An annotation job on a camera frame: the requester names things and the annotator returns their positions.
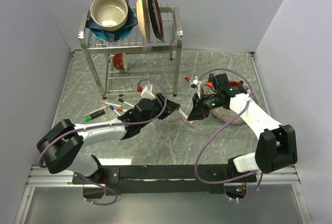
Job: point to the beige ceramic bowl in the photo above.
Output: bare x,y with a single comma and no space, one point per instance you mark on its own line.
110,15

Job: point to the thin pink pen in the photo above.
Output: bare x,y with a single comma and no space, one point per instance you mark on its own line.
97,110

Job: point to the aluminium frame rail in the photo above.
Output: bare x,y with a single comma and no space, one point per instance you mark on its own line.
39,177

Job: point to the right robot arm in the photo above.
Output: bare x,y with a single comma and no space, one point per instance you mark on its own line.
276,148

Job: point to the red cup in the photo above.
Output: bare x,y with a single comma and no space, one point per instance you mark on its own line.
237,86

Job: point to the pink highlighter pen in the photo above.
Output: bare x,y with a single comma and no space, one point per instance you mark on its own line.
190,124

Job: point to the speckled grey plate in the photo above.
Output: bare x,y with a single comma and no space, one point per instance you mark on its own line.
224,115

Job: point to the cream plate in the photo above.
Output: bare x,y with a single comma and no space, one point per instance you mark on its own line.
143,18

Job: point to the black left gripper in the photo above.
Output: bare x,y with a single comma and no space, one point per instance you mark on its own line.
172,107

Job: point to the black capped white marker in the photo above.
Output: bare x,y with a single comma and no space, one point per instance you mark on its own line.
126,103

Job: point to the steel dish rack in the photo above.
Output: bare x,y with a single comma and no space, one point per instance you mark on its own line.
156,60

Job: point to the blue wavy bowl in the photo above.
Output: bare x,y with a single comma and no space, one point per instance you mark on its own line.
114,36

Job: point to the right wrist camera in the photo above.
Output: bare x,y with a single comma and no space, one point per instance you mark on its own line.
196,84

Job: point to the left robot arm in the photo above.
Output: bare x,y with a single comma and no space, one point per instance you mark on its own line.
60,148

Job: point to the small red patterned bowl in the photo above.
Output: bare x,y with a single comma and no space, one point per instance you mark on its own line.
120,62

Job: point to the pink capped white marker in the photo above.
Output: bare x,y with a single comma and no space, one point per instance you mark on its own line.
111,104

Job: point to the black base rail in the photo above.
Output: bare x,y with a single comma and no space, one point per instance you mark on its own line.
126,179

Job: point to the dark red plate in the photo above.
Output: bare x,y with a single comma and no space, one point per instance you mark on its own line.
156,19

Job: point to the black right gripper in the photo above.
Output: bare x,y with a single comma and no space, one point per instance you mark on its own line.
198,112

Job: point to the green black marker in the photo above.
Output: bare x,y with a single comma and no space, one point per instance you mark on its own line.
94,115

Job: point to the blue capped white marker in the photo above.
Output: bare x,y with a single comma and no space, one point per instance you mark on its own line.
114,110

